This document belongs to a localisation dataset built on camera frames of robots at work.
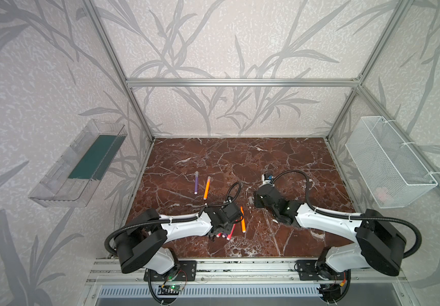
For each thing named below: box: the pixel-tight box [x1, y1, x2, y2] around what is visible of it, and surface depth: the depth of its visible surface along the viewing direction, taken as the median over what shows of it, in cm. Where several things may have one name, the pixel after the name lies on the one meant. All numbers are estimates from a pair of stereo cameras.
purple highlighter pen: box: [193, 170, 199, 196], surface depth 100 cm
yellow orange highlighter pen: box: [239, 205, 247, 234], surface depth 86 cm
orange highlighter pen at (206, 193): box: [202, 175, 212, 201], surface depth 98 cm
